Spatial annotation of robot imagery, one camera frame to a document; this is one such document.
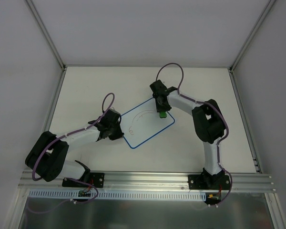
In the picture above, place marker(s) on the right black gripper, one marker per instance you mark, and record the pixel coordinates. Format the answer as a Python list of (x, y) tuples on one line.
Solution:
[(162, 106)]

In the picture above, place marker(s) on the blue framed whiteboard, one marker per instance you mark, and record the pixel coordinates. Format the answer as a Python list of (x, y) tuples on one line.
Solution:
[(143, 122)]

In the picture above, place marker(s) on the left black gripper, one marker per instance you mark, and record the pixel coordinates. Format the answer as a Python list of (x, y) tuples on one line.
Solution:
[(117, 133)]

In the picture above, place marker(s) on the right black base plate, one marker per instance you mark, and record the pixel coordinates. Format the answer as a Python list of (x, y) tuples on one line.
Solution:
[(203, 182)]

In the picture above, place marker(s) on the left small circuit board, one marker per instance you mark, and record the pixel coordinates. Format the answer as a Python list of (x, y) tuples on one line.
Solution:
[(84, 193)]

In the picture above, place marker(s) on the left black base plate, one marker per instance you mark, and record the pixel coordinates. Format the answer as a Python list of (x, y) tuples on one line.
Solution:
[(96, 179)]

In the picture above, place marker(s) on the aluminium frame post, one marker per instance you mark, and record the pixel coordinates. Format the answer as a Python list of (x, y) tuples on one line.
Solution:
[(33, 10), (257, 25)]

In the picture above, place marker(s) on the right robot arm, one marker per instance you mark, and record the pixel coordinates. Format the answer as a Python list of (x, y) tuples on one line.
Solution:
[(209, 126)]

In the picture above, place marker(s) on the white slotted cable duct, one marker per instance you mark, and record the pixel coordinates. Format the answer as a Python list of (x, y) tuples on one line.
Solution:
[(119, 195)]

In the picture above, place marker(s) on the right aluminium frame post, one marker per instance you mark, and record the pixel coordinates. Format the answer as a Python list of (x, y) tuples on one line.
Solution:
[(257, 25)]

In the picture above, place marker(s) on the aluminium mounting rail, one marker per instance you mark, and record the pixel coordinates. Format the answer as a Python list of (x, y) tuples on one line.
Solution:
[(160, 181)]

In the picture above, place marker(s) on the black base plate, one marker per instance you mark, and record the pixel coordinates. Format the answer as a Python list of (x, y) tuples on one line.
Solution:
[(203, 182), (96, 179)]

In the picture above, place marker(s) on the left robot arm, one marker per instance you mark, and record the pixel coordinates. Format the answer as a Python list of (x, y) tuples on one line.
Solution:
[(47, 159)]

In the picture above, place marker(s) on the left aluminium frame post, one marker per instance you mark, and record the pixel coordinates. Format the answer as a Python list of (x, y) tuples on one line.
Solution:
[(33, 10)]

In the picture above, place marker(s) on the right small circuit board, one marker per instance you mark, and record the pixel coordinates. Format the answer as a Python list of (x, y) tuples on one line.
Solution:
[(214, 196)]

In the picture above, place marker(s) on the green bone-shaped eraser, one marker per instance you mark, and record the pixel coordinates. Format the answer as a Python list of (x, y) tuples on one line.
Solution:
[(162, 114)]

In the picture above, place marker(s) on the small circuit board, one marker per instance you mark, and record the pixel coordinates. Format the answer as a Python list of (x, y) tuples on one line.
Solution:
[(214, 196), (84, 193)]

